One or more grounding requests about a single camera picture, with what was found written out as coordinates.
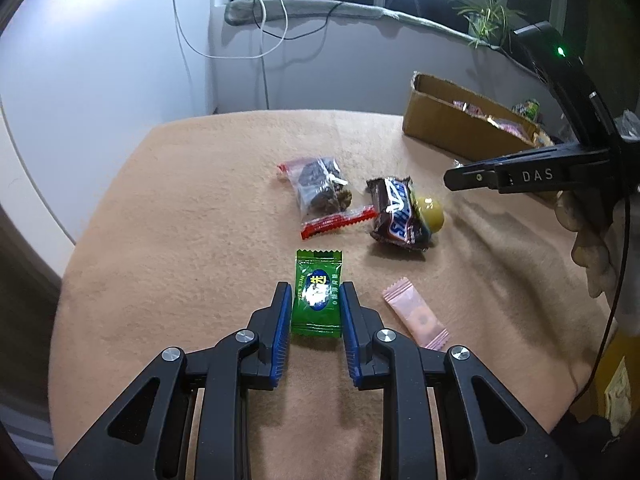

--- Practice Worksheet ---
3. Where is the small green candy packet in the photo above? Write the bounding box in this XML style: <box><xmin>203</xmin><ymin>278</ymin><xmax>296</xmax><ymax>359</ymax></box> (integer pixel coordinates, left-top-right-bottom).
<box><xmin>291</xmin><ymin>249</ymin><xmax>343</xmax><ymax>338</ymax></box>

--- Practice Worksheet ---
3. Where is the right white gloved hand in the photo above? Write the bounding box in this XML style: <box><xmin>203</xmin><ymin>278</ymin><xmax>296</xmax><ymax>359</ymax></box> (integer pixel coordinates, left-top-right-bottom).
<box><xmin>555</xmin><ymin>192</ymin><xmax>640</xmax><ymax>336</ymax></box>

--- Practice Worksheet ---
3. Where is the pink wafer packet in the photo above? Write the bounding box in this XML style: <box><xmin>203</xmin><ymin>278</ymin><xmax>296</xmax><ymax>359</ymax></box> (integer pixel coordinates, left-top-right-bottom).
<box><xmin>382</xmin><ymin>278</ymin><xmax>449</xmax><ymax>351</ymax></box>

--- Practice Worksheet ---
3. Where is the yellow jelly cup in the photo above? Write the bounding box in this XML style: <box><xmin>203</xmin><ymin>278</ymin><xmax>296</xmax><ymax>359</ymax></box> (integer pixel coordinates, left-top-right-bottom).
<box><xmin>416</xmin><ymin>196</ymin><xmax>445</xmax><ymax>235</ymax></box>

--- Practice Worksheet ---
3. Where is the brown cardboard box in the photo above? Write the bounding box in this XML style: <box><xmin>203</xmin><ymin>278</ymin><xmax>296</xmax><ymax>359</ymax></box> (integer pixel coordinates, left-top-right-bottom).
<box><xmin>402</xmin><ymin>73</ymin><xmax>552</xmax><ymax>162</ymax></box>

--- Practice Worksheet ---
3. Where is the green juice carton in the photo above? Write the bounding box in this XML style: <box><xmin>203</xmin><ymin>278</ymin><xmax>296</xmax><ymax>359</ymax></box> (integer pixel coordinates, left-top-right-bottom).
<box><xmin>512</xmin><ymin>99</ymin><xmax>540</xmax><ymax>122</ymax></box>

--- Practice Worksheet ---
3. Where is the Snickers bar on table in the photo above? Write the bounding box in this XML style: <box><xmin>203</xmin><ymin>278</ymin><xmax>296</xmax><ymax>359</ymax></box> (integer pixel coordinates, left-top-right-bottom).
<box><xmin>367</xmin><ymin>177</ymin><xmax>432</xmax><ymax>252</ymax></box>

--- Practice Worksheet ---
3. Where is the beige table cloth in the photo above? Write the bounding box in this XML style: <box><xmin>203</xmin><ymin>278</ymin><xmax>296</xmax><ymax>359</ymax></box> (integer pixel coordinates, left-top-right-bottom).
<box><xmin>49</xmin><ymin>110</ymin><xmax>606</xmax><ymax>479</ymax></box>

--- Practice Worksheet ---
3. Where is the spider plant in pot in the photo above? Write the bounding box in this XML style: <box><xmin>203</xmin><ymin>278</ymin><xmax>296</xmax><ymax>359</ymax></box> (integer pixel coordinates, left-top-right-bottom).
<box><xmin>454</xmin><ymin>0</ymin><xmax>526</xmax><ymax>49</ymax></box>

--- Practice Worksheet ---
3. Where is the red clear dates packet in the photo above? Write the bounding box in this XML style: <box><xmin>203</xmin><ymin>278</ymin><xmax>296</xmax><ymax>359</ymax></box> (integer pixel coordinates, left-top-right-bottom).
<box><xmin>278</xmin><ymin>156</ymin><xmax>376</xmax><ymax>240</ymax></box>

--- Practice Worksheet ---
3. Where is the grey windowsill cushion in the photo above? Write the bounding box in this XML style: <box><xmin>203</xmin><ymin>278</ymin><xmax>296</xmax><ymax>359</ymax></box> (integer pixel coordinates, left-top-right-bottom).
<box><xmin>224</xmin><ymin>0</ymin><xmax>498</xmax><ymax>50</ymax></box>

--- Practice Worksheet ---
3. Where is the black power cable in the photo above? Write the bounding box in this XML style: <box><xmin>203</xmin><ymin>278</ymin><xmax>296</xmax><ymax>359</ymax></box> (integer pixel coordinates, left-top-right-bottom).
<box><xmin>249</xmin><ymin>0</ymin><xmax>346</xmax><ymax>42</ymax></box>

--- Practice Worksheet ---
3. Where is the white charging cable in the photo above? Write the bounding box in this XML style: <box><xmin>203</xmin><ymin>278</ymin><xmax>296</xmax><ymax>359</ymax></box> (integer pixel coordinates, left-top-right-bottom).
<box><xmin>169</xmin><ymin>0</ymin><xmax>291</xmax><ymax>60</ymax></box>

